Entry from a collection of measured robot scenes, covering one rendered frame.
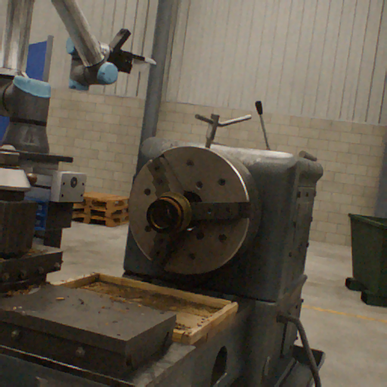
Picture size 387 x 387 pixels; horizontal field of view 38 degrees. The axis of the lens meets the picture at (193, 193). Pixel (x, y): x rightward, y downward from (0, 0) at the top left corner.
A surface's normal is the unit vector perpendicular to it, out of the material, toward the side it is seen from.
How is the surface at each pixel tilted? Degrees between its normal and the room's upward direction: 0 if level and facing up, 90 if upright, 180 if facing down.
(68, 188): 90
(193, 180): 90
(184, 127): 90
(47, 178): 90
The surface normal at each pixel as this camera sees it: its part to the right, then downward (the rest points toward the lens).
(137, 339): 0.93, 0.15
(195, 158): -0.35, 0.00
